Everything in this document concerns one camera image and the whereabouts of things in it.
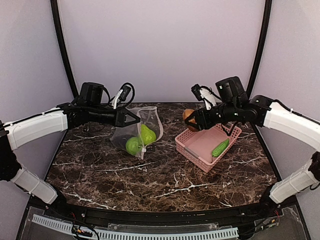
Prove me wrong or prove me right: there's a brown toy potato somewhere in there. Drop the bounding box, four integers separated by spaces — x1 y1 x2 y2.
182 108 199 132

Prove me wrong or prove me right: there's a clear dotted zip bag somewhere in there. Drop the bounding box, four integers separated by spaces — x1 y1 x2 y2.
110 106 164 160

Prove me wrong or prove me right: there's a green toy pear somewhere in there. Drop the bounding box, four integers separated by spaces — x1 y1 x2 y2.
140 124 157 146

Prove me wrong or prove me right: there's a pink plastic basket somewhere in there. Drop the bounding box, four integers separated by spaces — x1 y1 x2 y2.
175 123 242 173

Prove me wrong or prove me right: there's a green toy guava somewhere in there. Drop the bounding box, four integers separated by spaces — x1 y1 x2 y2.
125 136 143 156

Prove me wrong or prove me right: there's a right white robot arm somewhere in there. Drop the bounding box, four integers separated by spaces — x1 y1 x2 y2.
184 76 320 205

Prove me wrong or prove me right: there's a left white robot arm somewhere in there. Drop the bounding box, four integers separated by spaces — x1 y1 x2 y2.
0 82 141 206

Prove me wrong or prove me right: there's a purple toy eggplant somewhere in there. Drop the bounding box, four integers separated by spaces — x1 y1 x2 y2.
118 134 132 148

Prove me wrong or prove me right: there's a green toy bitter gourd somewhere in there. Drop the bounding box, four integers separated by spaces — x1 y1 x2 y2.
211 138 230 158

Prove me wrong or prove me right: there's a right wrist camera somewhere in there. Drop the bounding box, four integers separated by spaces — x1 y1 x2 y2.
191 84 221 110

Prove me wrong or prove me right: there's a black front table rail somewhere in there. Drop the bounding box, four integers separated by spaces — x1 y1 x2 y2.
29 196 305 232

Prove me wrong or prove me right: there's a white slotted cable duct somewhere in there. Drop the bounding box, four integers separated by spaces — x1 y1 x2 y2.
31 214 239 240

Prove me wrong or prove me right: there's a right black frame post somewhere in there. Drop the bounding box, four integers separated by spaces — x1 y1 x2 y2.
246 0 273 92

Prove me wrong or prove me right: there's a black frame post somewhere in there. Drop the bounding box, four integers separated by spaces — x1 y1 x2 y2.
50 0 79 98
246 0 273 92

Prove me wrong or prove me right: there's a left black frame post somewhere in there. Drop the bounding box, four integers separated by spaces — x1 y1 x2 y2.
50 0 79 98

